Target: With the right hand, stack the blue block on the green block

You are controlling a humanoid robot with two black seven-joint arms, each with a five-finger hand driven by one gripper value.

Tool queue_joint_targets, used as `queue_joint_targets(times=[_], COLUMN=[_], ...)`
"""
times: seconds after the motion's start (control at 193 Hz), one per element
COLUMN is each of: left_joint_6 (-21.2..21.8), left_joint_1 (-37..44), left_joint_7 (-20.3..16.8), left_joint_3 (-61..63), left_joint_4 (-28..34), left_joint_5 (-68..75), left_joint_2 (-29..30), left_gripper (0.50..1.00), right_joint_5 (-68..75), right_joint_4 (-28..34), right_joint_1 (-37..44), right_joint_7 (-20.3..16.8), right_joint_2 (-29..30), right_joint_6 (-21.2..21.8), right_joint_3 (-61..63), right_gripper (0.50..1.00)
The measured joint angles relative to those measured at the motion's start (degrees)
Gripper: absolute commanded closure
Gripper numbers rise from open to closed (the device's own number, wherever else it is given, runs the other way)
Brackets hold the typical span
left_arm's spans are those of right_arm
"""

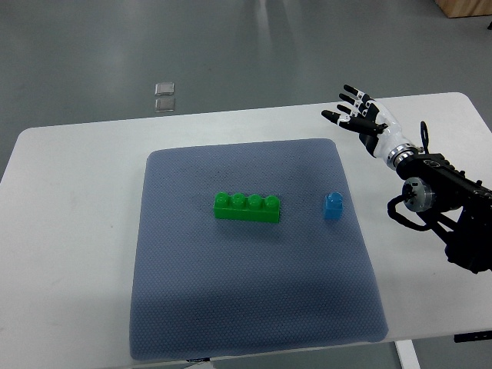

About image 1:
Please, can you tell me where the black table control panel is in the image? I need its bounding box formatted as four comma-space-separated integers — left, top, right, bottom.
454, 331, 492, 343

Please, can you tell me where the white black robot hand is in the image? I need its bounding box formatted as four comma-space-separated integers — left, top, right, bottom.
321, 85, 418, 170

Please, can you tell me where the small blue block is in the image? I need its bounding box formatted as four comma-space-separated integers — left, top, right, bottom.
323, 191, 344, 220

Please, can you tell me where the lower metal floor plate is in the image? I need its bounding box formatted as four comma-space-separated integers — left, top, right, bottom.
155, 97, 175, 112

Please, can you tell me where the white table leg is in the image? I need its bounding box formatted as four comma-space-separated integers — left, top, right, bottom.
394, 340, 421, 369

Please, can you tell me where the long green block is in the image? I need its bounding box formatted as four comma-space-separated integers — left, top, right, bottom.
213, 192, 281, 223

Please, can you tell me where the wooden box corner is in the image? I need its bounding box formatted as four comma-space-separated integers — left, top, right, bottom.
434, 0, 492, 18

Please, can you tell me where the metal floor plate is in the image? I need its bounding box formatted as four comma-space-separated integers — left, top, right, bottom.
155, 97, 175, 112
155, 82, 175, 96

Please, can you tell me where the blue grey foam mat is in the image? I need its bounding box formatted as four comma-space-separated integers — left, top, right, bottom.
129, 138, 388, 361

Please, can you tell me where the upper metal floor plate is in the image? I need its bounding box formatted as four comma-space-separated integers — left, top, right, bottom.
155, 82, 175, 96

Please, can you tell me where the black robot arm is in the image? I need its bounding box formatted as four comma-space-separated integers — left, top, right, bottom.
387, 153, 491, 274

